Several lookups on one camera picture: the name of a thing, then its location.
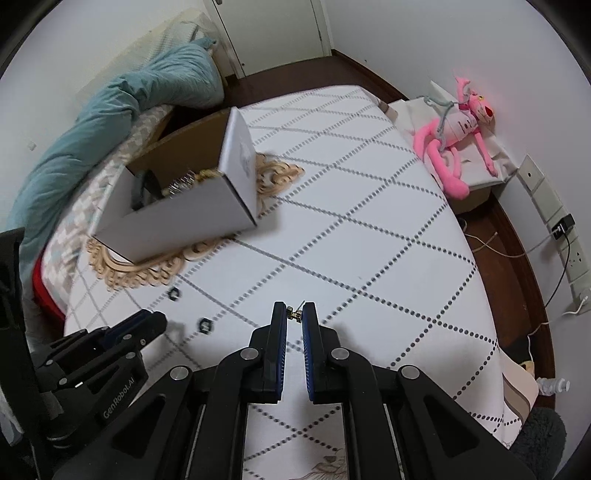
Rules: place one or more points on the white door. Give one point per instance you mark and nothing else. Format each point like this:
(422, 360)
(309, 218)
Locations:
(265, 34)

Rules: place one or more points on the gold stud earring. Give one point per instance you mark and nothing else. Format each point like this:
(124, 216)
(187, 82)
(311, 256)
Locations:
(295, 313)

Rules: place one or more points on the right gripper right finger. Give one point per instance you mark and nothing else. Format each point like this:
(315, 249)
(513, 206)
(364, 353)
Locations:
(319, 341)

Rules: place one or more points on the wall power strip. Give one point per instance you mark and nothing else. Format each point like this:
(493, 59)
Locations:
(574, 258)

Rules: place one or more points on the teal blanket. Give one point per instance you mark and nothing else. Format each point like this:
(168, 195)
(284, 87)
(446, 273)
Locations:
(185, 75)

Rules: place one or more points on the black plug adapter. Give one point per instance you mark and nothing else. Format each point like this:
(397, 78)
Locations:
(563, 227)

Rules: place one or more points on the open white cardboard box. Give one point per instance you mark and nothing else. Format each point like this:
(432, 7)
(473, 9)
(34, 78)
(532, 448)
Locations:
(207, 171)

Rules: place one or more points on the pink panther plush toy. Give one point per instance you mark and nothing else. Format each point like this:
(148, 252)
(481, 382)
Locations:
(460, 119)

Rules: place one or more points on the patterned white tablecloth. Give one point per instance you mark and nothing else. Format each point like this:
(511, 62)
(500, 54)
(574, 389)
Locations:
(351, 220)

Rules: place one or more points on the checkered bed mattress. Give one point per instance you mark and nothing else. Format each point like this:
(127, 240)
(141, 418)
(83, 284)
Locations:
(60, 255)

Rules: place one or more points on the red bed sheet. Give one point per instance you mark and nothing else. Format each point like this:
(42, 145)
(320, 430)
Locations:
(42, 298)

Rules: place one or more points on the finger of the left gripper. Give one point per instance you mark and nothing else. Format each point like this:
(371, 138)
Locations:
(132, 334)

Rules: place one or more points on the black smart band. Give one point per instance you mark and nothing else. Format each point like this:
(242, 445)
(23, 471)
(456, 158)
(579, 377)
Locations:
(145, 190)

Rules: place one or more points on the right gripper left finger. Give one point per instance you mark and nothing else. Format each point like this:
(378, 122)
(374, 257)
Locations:
(266, 384)

